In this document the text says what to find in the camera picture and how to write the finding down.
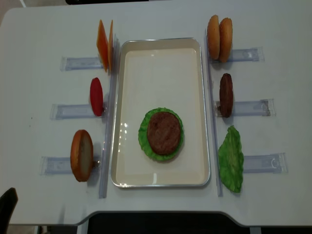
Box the orange cheese slice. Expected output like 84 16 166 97
108 20 113 72
97 20 109 72

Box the green lettuce leaf on tray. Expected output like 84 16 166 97
138 107 184 162

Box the brown meat patty on tray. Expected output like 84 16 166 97
147 112 181 155

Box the red tomato slice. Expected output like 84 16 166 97
90 78 104 117

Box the brown meat patty standing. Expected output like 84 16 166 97
219 73 234 118

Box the green lettuce leaf standing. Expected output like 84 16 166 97
218 125 244 193

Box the white metal tray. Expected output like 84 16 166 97
110 38 211 188

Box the bun half lower left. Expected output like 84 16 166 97
70 130 93 182

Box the clear holder middle left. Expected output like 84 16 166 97
50 104 107 120

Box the bun half top left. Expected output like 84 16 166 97
207 15 220 60

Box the clear holder bottom left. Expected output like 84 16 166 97
39 156 102 176

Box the clear holder middle right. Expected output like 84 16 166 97
214 98 277 118

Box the sesame bun half top right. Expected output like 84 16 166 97
219 18 233 62

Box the clear holder top right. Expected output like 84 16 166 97
209 46 265 64

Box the clear holder bottom right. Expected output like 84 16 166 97
243 153 288 174

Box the black chair back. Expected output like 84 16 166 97
0 188 18 234

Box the clear long rail left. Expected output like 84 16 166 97
99 35 120 199

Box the clear long rail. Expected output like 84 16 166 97
204 28 223 197
99 35 120 199

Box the clear long rail right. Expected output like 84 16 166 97
204 28 223 197

